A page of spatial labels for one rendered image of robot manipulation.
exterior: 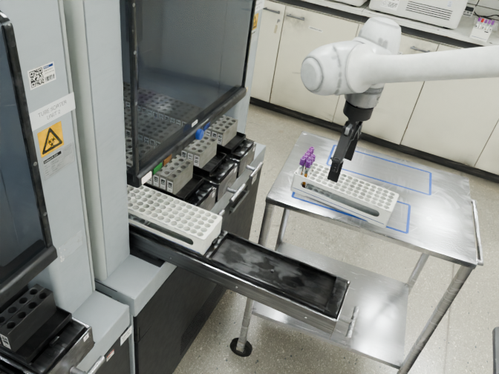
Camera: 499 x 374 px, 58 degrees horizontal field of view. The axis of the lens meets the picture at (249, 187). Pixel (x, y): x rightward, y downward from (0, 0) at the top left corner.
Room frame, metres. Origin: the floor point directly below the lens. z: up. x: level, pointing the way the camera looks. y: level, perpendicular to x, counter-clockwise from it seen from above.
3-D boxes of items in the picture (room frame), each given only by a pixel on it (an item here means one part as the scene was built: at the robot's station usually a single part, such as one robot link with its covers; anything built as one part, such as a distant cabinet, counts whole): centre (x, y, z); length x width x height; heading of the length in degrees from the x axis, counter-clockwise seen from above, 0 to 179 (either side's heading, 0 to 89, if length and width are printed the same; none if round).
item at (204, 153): (1.17, 0.15, 0.85); 0.12 x 0.02 x 0.06; 161
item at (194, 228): (0.87, 0.21, 0.83); 0.30 x 0.10 x 0.06; 72
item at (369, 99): (1.10, -0.25, 1.16); 0.09 x 0.09 x 0.06
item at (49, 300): (0.50, 0.37, 0.85); 0.12 x 0.02 x 0.06; 162
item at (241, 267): (0.81, 0.04, 0.78); 0.73 x 0.14 x 0.09; 72
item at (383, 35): (1.09, -0.24, 1.27); 0.13 x 0.11 x 0.16; 137
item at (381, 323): (1.19, -0.40, 0.41); 0.67 x 0.46 x 0.82; 76
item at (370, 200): (1.08, -0.28, 0.85); 0.30 x 0.10 x 0.06; 68
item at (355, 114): (1.10, -0.25, 1.09); 0.08 x 0.07 x 0.09; 158
